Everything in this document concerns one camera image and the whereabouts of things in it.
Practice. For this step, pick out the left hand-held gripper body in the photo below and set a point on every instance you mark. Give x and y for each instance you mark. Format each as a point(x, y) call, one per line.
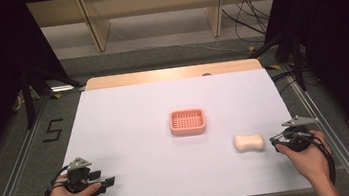
point(77, 177)

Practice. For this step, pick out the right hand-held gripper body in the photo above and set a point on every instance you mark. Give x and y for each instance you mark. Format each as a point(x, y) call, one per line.
point(297, 133)

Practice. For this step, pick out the cream soap bar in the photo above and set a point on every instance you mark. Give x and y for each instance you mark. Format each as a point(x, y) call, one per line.
point(249, 143)

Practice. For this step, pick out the pink soap dish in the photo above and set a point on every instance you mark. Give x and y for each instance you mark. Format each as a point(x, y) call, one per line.
point(187, 122)

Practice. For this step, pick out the person's right hand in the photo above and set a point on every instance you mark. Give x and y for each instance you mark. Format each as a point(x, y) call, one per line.
point(311, 160)

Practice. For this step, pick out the white table mat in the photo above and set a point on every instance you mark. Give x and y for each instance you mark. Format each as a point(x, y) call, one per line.
point(134, 143)

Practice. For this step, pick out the black metal stand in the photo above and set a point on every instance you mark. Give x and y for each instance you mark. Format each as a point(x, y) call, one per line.
point(28, 99)
point(297, 62)

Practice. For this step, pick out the light wooden table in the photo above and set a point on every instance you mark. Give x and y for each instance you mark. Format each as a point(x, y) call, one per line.
point(146, 77)

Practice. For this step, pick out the beige wooden desk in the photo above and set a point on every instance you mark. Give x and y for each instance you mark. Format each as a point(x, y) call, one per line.
point(150, 0)

